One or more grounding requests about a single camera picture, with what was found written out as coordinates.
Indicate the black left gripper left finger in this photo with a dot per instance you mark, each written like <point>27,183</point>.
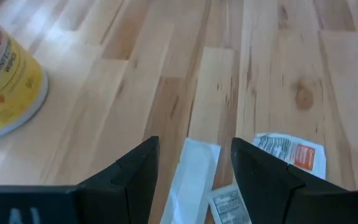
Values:
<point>129,193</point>

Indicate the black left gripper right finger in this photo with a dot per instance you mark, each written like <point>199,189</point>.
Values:
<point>266,193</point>

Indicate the long white bandage wrapper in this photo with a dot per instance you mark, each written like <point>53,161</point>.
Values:
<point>191,180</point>

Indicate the white drug facts packet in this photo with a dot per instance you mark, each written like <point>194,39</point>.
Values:
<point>228,208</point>

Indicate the red antibiotic ointment packet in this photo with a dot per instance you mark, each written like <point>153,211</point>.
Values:
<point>303,155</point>

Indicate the yellow disinfecting wipes canister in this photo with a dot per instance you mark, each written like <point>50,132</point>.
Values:
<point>8,87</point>

